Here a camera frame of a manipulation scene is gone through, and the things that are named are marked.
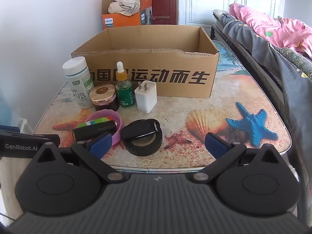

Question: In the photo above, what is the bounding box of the pink plastic lid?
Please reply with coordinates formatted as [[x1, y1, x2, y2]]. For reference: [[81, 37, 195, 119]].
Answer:
[[84, 110, 123, 147]]

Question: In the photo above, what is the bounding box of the small green tube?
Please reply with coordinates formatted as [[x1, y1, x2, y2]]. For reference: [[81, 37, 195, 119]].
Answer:
[[77, 117, 114, 128]]

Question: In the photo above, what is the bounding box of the blue plastic bag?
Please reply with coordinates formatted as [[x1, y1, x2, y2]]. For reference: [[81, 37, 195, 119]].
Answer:
[[0, 88, 15, 127]]

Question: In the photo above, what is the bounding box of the orange product box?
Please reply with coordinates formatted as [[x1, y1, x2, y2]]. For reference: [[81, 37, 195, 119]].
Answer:
[[102, 0, 153, 28]]

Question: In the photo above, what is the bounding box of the white panel door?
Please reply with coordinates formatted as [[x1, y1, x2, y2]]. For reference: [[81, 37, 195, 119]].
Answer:
[[179, 0, 285, 27]]

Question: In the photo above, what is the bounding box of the black tape roll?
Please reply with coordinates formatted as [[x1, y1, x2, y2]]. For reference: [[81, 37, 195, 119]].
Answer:
[[125, 127, 163, 157]]

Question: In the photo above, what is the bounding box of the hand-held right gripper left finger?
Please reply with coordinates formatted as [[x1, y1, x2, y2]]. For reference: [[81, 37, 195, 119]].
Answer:
[[32, 132, 126, 183]]

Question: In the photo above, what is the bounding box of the white pill bottle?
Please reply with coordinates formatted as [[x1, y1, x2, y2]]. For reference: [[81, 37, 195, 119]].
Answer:
[[62, 57, 95, 109]]

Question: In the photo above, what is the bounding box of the green dropper bottle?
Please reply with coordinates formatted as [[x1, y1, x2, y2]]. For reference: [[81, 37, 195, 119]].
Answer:
[[115, 61, 136, 109]]

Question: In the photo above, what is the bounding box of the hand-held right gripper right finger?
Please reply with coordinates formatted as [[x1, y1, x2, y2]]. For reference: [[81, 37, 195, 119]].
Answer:
[[191, 132, 281, 183]]

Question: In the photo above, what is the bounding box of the bed with pink grey bedding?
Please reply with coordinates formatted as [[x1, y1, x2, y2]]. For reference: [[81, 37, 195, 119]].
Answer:
[[213, 10, 312, 156]]

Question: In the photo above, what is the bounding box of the beige bucket hat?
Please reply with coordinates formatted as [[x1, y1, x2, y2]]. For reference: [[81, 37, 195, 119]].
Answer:
[[108, 0, 142, 17]]

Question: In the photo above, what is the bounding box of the dark red door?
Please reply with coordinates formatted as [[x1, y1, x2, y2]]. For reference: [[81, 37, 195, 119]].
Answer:
[[121, 0, 179, 25]]

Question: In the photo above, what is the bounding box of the large brown cardboard box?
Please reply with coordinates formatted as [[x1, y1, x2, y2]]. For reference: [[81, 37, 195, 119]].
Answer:
[[71, 26, 220, 99]]

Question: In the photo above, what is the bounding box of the dark jar with gold lid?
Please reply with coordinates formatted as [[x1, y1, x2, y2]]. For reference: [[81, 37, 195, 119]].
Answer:
[[89, 83, 120, 112]]

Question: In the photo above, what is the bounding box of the black key fob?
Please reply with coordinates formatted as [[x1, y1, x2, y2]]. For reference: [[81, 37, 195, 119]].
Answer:
[[121, 118, 161, 141]]

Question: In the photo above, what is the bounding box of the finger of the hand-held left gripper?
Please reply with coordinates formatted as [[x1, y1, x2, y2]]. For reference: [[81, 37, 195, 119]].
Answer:
[[31, 134, 60, 148]]

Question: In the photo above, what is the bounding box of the pink blanket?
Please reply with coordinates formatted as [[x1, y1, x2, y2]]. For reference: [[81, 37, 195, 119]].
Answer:
[[229, 3, 312, 59]]

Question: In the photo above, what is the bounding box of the white charger plug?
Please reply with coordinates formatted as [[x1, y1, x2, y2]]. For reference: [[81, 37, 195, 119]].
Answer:
[[135, 80, 158, 114]]

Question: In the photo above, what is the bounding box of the black cylindrical tube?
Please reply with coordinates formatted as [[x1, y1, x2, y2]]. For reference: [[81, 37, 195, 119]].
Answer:
[[72, 121, 117, 142]]

